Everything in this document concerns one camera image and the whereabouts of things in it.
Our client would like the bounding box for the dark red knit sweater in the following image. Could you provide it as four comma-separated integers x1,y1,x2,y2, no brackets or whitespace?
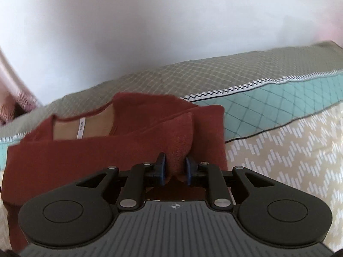
1,93,227,252

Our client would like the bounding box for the patterned bed cover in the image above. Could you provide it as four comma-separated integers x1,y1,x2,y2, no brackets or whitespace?
1,41,342,251

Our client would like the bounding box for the pink lace curtain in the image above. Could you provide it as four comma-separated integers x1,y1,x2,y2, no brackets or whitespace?
0,52,41,126

